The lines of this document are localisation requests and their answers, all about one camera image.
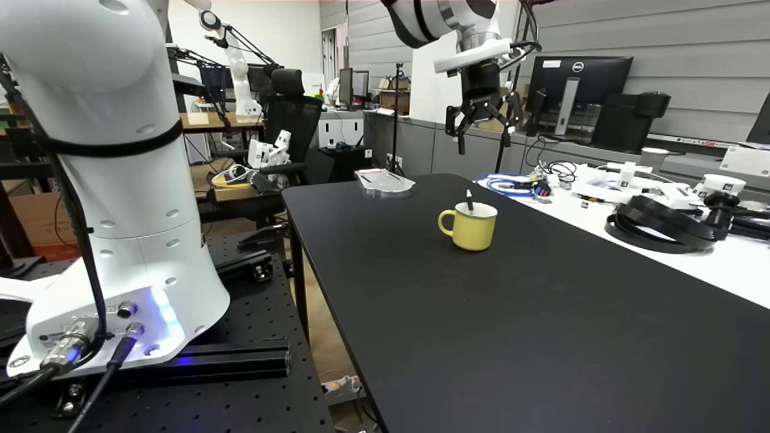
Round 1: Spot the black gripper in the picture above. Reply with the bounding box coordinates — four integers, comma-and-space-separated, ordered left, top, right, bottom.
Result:
442, 58, 522, 155

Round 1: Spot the blue and white clutter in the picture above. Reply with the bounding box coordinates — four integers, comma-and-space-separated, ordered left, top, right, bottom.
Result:
479, 171, 555, 200

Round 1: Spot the thin black stand pole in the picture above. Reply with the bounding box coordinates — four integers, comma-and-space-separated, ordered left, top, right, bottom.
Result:
386, 60, 403, 176

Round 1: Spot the black Dell monitor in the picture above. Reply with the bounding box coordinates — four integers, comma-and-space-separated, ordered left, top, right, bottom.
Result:
525, 56, 635, 146

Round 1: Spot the yellow ceramic mug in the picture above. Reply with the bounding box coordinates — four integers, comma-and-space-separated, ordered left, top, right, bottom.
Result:
436, 200, 500, 255

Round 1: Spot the black box-shaped computer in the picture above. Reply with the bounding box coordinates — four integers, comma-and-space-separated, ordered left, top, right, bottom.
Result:
591, 92, 672, 155

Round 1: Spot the white papers pile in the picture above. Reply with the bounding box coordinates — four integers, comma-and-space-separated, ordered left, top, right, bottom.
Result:
555, 158, 699, 207

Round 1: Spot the black office chair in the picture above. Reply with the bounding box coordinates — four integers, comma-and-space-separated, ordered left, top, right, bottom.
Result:
238, 70, 359, 253

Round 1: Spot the white machine part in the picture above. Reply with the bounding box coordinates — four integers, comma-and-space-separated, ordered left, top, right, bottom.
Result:
244, 127, 294, 171

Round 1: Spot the small white device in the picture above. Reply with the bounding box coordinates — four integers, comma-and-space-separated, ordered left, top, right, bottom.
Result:
692, 171, 749, 201

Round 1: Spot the white flat box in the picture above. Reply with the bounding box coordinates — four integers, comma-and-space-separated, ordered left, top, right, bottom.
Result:
717, 142, 770, 179

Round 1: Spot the wooden desk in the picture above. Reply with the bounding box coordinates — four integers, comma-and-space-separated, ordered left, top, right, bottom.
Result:
173, 111, 266, 135

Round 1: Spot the black power adapter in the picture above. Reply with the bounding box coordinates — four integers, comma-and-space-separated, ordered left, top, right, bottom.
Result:
704, 189, 770, 240

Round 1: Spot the black perforated breadboard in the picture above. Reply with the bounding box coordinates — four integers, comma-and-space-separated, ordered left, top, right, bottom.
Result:
0, 231, 336, 433

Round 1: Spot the brown cardboard carton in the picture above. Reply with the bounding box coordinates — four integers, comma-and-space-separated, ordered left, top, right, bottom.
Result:
4, 189, 84, 253

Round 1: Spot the coiled black cable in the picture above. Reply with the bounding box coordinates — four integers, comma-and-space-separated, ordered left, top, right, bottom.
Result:
603, 191, 721, 255

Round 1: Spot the black aluminium rail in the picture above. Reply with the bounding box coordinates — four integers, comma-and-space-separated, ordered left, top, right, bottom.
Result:
102, 343, 291, 385

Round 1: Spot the thick black base cable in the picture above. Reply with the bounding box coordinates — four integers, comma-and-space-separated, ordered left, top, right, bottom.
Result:
0, 111, 110, 394

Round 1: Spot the thin black base cable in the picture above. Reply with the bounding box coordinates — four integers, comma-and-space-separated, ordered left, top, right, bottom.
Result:
68, 333, 139, 433

